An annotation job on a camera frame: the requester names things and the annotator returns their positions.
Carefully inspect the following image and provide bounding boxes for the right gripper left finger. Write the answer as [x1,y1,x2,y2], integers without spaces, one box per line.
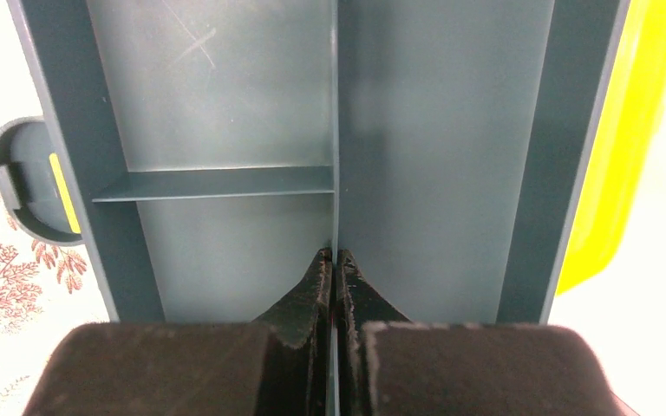
[24,249,333,415]

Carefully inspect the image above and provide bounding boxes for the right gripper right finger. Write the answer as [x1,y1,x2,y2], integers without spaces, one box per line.
[336,250,630,415]

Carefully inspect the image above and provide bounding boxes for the yellow plastic box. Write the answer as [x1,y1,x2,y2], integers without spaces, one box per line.
[0,1,666,296]

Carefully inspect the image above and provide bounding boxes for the teal divided tray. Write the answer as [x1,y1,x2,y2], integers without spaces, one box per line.
[9,1,628,323]

